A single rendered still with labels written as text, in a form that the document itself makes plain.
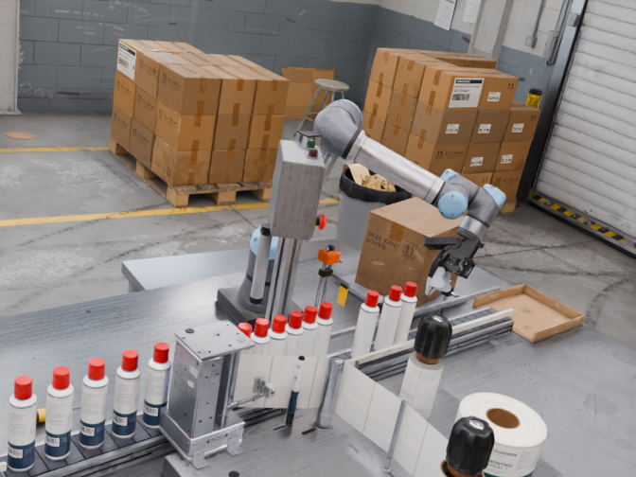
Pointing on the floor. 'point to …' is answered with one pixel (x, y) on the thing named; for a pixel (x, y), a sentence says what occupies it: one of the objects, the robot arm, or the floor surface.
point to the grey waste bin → (353, 220)
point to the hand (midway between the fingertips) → (427, 290)
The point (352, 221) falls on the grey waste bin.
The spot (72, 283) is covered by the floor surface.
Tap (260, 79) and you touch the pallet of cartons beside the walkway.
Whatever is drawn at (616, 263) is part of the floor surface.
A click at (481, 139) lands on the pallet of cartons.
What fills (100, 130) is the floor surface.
